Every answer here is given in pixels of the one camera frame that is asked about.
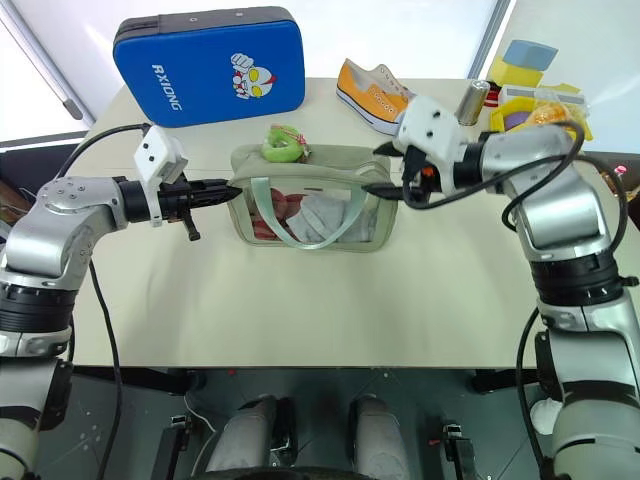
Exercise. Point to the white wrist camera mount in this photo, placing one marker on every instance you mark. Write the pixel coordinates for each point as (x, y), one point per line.
(155, 150)
(430, 125)

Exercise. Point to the small pink item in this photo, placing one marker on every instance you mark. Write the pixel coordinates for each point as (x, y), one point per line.
(620, 170)

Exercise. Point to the white round roll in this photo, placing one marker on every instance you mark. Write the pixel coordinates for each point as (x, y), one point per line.
(545, 417)

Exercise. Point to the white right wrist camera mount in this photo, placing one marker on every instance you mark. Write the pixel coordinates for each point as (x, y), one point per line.
(430, 125)

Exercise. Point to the orange canvas sneaker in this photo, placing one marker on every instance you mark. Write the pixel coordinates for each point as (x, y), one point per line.
(370, 95)

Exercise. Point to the grey left robot leg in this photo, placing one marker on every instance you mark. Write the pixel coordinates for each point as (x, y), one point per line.
(240, 435)

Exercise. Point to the red patterned cloth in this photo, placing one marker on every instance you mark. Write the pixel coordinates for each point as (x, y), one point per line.
(280, 202)

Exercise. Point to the orange fruit in bag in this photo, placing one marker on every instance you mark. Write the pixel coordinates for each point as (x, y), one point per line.
(547, 112)

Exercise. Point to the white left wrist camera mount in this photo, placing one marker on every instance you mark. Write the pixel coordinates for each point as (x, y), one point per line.
(155, 150)

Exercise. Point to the white grey folded cloth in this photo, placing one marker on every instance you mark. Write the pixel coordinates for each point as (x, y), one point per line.
(320, 217)

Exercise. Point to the blue foam block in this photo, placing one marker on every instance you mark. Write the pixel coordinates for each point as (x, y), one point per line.
(530, 55)

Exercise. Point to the yellow sponge block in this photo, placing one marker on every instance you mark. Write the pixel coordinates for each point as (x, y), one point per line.
(515, 75)

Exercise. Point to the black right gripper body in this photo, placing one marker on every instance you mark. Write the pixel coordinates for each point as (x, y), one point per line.
(415, 182)

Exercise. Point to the green pouch with clear window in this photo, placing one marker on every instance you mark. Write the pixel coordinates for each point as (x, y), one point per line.
(350, 170)

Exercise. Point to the small red item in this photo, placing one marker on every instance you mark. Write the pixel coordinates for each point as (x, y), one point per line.
(493, 95)

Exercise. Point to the grey right robot leg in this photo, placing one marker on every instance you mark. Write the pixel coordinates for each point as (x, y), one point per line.
(377, 435)

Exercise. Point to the grey robot leg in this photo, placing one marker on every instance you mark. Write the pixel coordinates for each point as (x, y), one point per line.
(240, 435)
(377, 435)

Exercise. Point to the blue cartoon print case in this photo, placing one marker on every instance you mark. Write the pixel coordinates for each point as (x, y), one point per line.
(200, 65)

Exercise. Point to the silver metal cylinder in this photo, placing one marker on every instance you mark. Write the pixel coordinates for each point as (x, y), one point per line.
(472, 102)

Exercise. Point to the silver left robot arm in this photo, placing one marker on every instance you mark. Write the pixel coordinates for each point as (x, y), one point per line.
(50, 235)

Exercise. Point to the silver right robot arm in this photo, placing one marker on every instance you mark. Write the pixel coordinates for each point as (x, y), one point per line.
(560, 210)

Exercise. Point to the grey metal window rail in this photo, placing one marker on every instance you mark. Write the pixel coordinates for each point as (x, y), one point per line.
(45, 65)

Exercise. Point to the grey white flat strip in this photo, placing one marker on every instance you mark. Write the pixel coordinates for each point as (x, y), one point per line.
(520, 93)

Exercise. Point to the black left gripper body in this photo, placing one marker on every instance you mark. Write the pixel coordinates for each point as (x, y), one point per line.
(175, 197)

